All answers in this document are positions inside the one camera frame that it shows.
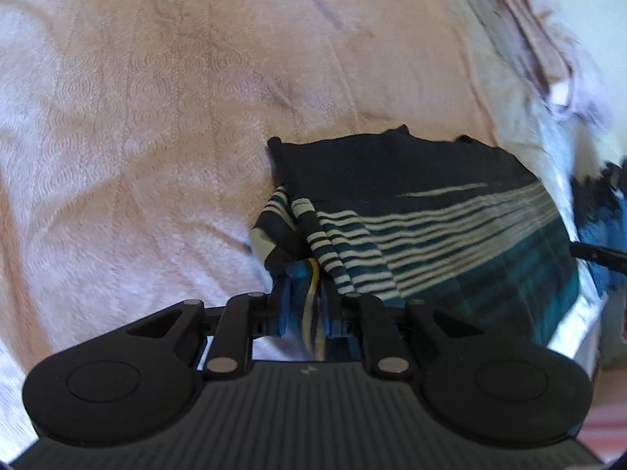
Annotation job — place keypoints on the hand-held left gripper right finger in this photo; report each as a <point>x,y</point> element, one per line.
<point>326,314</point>

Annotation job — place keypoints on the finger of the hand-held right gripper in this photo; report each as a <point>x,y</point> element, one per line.
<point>597,254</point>

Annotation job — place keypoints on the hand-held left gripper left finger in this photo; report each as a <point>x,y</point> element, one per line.
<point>283,303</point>

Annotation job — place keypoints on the striped knit sweater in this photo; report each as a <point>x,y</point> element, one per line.
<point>441,235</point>

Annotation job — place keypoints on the blue folded garment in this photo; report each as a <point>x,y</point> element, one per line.
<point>605,230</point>

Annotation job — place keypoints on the dark blue patterned garment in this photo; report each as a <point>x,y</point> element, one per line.
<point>595,191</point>

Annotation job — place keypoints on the pink fabric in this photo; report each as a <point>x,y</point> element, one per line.
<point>607,416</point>

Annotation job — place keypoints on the pink folded garment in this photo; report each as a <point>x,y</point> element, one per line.
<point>548,49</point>

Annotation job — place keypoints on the bed with pink-grey blanket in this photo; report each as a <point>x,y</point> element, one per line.
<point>147,132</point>

